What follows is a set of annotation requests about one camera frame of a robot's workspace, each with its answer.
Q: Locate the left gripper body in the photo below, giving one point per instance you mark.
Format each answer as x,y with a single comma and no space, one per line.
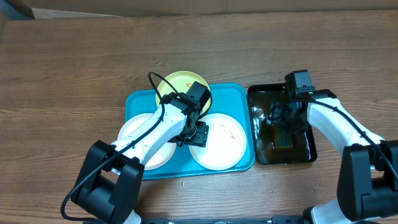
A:
198,137

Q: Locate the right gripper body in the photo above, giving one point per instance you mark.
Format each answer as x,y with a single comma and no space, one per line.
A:
283,117

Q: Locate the green yellow sponge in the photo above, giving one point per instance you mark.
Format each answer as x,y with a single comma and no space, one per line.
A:
282,138

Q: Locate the white plate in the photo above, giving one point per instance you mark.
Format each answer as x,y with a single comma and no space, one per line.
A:
162,155
225,146

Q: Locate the yellow-green plate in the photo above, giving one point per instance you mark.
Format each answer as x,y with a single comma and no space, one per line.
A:
181,81

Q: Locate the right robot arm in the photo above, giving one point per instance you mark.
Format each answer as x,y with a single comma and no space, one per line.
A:
367,184

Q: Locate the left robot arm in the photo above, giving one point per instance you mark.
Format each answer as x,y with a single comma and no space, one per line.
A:
109,181

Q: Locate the teal plastic tray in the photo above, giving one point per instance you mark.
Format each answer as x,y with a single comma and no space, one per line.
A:
229,99

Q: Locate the black water basin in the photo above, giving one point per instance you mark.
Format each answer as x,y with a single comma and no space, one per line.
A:
260,98

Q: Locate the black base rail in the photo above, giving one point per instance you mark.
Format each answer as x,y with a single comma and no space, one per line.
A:
277,219

